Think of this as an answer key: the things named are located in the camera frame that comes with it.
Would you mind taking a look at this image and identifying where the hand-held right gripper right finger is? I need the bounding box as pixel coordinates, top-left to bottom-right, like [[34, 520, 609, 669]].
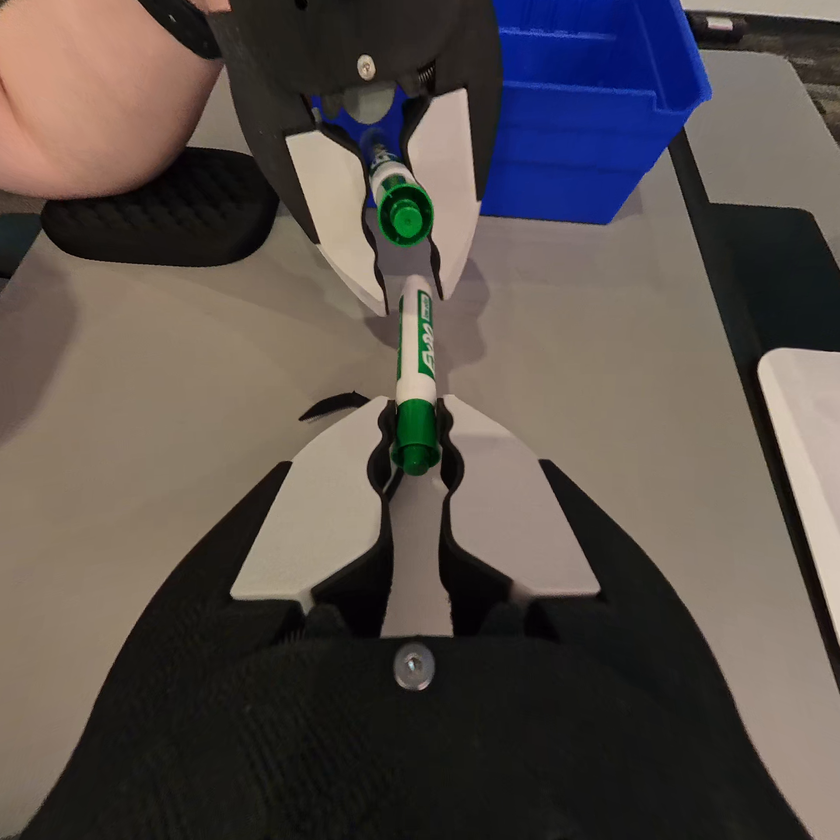
[[436, 395, 601, 637]]

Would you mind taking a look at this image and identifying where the black hook-and-loop strap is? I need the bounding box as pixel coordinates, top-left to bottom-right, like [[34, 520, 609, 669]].
[[297, 390, 372, 423]]

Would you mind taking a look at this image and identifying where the black chair armrest pad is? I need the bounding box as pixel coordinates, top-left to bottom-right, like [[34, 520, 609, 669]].
[[41, 147, 280, 269]]

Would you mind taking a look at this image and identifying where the black wristwatch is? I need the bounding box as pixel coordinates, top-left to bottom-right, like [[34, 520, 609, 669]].
[[136, 0, 224, 61]]

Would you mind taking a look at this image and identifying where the green dry-erase marker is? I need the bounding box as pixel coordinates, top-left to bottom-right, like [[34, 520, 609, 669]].
[[391, 274, 441, 477], [363, 126, 436, 250]]

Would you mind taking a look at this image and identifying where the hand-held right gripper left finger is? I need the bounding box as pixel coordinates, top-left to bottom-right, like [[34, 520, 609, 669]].
[[230, 395, 398, 637]]

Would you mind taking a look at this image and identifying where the person's left forearm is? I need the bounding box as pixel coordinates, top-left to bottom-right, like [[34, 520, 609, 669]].
[[0, 0, 227, 200]]

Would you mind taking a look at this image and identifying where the blue plastic bin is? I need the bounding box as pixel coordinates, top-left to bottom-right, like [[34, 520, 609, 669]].
[[308, 0, 714, 226]]

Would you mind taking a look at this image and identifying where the white flat board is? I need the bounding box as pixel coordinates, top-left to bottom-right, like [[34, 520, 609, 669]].
[[756, 348, 840, 651]]

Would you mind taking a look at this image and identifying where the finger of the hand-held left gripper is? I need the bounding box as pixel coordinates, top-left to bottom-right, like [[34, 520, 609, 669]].
[[399, 85, 489, 303], [282, 128, 389, 317]]

